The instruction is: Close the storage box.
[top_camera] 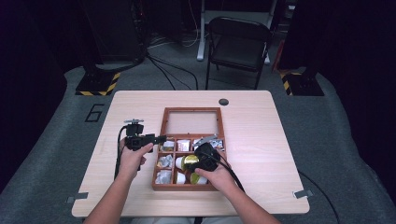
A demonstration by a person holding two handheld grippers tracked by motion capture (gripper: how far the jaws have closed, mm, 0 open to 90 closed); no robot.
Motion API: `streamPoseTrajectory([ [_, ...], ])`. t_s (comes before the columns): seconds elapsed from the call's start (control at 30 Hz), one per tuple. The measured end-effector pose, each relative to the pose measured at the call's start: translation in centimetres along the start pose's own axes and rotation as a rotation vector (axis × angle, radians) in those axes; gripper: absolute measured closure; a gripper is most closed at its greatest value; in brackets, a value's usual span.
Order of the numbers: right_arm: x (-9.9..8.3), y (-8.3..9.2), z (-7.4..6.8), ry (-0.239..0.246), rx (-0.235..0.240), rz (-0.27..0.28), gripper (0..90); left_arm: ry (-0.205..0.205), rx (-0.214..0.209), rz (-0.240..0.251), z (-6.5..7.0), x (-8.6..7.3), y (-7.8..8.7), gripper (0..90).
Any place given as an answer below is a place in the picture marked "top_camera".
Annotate person's left hand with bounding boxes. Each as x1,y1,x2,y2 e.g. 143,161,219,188
118,138,155,181

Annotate white floor cables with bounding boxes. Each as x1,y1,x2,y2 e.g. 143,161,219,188
148,29,202,49

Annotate grey tape strip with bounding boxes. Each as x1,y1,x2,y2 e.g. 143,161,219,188
65,191,90,203
293,189,314,200

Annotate person's right hand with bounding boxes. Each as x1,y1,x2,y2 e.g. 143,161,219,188
194,149,239,194

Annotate striped black stand base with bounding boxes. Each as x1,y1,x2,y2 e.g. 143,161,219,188
75,70,121,97
279,70,325,97

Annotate black folding chair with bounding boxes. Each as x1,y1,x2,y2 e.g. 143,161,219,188
205,16,273,91

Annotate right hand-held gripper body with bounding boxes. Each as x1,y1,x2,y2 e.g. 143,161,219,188
192,134,222,173

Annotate hand-held gripper black cable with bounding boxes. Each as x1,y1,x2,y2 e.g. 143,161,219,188
204,152,246,192
113,125,129,181

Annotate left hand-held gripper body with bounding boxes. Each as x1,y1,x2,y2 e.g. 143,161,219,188
123,119,156,153

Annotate white desk frame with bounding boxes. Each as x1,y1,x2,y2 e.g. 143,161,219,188
196,0,278,65

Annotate gold-lid white coffee capsule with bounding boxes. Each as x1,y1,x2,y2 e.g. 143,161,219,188
175,154,200,172
190,172,208,186

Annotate left hand-held gripper black cable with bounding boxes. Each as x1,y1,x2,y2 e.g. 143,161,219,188
113,125,129,181

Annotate wooden box with glass lid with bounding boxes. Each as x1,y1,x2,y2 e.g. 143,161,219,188
151,106,228,191

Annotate red object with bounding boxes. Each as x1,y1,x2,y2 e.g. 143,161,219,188
272,40,286,71

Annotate thin black floor cable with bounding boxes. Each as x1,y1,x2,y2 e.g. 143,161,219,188
298,171,341,224

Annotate dark equipment cabinet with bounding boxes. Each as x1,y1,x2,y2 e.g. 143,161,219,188
78,0,148,64

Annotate right hand-held gripper black cable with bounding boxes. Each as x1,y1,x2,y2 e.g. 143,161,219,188
204,152,246,192

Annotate set of silver foil packets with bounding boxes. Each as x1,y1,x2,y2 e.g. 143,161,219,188
155,138,225,185

